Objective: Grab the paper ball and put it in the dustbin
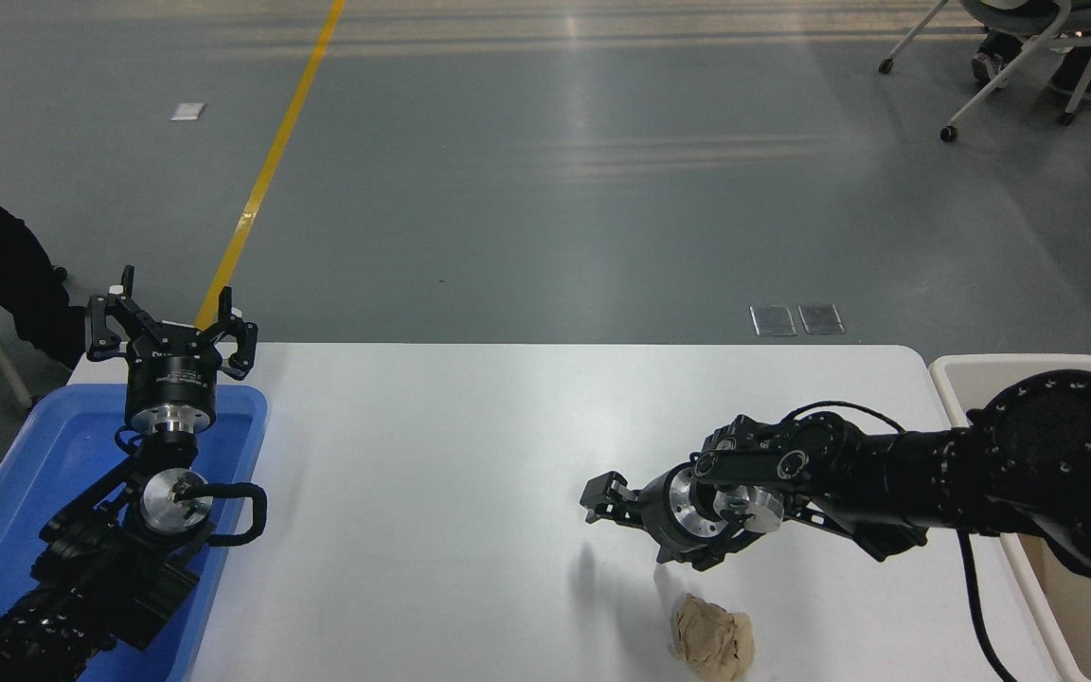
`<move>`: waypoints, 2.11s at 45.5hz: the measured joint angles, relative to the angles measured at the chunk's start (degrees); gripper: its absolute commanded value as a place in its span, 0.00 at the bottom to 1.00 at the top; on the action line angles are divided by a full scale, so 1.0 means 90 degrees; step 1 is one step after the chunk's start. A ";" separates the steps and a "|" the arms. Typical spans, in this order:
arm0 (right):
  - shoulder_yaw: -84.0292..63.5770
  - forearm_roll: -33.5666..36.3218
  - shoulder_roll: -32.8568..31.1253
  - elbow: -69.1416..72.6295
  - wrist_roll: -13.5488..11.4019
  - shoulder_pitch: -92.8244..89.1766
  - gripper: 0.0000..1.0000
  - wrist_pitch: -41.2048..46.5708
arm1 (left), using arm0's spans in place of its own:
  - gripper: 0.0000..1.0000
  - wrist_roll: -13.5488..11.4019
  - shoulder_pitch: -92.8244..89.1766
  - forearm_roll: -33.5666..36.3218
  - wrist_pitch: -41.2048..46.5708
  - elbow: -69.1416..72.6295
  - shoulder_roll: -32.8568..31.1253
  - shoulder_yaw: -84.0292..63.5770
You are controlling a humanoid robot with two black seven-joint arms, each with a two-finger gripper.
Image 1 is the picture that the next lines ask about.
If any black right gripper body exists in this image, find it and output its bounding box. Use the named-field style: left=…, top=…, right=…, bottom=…
left=642, top=466, right=704, bottom=563

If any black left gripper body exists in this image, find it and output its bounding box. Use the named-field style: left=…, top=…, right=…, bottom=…
left=124, top=326, right=223, bottom=420

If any tan paper ball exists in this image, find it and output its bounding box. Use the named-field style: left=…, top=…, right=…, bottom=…
left=669, top=594, right=757, bottom=681

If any blue plastic tray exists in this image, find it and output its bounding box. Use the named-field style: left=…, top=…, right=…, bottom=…
left=0, top=382, right=269, bottom=682

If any large pale bin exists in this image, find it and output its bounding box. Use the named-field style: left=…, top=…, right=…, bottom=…
left=929, top=353, right=1091, bottom=682

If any white wheeled office chair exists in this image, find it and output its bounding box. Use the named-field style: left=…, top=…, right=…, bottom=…
left=879, top=0, right=1091, bottom=143

